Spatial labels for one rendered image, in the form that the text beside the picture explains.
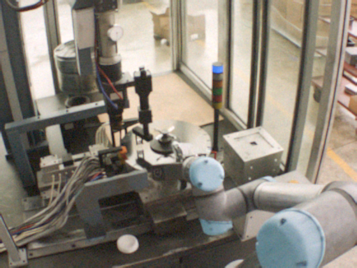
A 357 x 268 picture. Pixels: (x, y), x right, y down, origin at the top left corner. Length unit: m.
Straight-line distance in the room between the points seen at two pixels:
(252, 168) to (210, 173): 0.57
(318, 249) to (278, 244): 0.07
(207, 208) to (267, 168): 0.61
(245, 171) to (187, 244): 0.35
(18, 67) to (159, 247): 0.96
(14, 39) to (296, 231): 1.38
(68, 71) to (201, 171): 1.15
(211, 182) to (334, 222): 0.39
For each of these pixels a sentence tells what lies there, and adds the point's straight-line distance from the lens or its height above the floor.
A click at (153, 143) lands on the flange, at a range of 1.37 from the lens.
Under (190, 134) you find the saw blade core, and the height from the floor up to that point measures 0.95.
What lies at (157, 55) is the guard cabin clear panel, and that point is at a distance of 2.42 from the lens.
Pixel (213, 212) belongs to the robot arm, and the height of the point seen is 1.10.
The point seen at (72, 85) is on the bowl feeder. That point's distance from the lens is 1.90.
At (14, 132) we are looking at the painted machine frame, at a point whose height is 1.02.
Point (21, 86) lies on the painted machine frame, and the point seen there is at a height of 1.08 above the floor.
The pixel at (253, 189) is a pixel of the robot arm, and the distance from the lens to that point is 0.94.
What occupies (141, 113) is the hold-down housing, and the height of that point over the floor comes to 1.12.
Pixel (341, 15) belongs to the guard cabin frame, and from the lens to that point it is 1.12.
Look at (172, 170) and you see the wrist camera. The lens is 1.05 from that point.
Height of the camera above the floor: 1.74
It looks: 34 degrees down
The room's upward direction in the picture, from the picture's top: 2 degrees counter-clockwise
